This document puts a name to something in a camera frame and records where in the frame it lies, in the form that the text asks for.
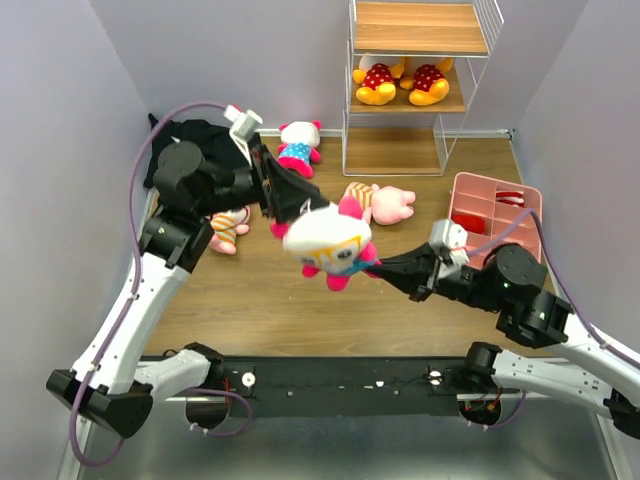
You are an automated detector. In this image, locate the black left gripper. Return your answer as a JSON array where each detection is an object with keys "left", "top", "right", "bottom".
[{"left": 194, "top": 144, "right": 331, "bottom": 225}]

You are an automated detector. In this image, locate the white plush blue dress back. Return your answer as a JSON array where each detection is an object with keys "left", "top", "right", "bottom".
[{"left": 278, "top": 120, "right": 322, "bottom": 179}]

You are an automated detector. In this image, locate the white plush blue dress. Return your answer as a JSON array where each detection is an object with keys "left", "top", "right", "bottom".
[
  {"left": 270, "top": 196, "right": 381, "bottom": 292},
  {"left": 278, "top": 120, "right": 322, "bottom": 179}
]

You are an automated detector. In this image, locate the white plush blue dress front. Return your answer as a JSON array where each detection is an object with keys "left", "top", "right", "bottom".
[{"left": 270, "top": 196, "right": 381, "bottom": 292}]

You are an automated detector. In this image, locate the small yellow plush toy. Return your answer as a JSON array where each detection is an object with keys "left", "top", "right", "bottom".
[{"left": 352, "top": 54, "right": 406, "bottom": 106}]

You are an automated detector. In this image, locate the large yellow plush toy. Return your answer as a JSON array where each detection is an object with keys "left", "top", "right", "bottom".
[{"left": 399, "top": 56, "right": 454, "bottom": 107}]

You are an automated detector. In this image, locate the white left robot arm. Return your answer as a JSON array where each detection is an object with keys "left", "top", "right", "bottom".
[{"left": 46, "top": 137, "right": 329, "bottom": 439}]

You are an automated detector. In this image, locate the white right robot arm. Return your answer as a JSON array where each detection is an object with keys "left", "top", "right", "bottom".
[{"left": 369, "top": 244, "right": 639, "bottom": 438}]

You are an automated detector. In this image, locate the pink pig plush left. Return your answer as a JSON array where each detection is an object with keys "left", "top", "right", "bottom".
[{"left": 209, "top": 206, "right": 251, "bottom": 255}]

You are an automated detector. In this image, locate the pink pig plush striped shirt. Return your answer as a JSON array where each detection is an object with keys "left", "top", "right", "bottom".
[{"left": 343, "top": 182, "right": 416, "bottom": 226}]

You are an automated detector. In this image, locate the red sock middle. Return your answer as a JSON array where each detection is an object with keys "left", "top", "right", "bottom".
[{"left": 451, "top": 213, "right": 488, "bottom": 235}]

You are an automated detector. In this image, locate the black cloth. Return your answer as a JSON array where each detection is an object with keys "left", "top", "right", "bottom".
[{"left": 143, "top": 119, "right": 248, "bottom": 189}]

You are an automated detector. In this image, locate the pink divided organizer tray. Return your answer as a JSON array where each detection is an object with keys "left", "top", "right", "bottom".
[{"left": 449, "top": 172, "right": 543, "bottom": 250}]

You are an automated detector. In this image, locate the red white striped sock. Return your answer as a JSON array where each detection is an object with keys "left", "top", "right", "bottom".
[{"left": 495, "top": 190, "right": 525, "bottom": 208}]

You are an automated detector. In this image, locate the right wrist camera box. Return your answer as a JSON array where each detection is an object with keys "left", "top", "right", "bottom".
[{"left": 429, "top": 219, "right": 469, "bottom": 266}]

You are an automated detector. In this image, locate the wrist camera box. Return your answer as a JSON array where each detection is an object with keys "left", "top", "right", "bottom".
[
  {"left": 224, "top": 104, "right": 263, "bottom": 162},
  {"left": 429, "top": 219, "right": 469, "bottom": 266}
]

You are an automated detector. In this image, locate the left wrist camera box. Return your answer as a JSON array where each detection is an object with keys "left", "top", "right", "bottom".
[{"left": 224, "top": 104, "right": 263, "bottom": 162}]

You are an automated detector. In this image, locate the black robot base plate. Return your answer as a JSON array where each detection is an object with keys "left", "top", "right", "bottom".
[{"left": 222, "top": 356, "right": 498, "bottom": 418}]

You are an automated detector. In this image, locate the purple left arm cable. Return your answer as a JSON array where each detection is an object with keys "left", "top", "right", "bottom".
[{"left": 68, "top": 101, "right": 254, "bottom": 467}]

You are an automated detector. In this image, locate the white wire wooden shelf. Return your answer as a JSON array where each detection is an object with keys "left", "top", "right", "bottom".
[{"left": 342, "top": 1, "right": 504, "bottom": 176}]

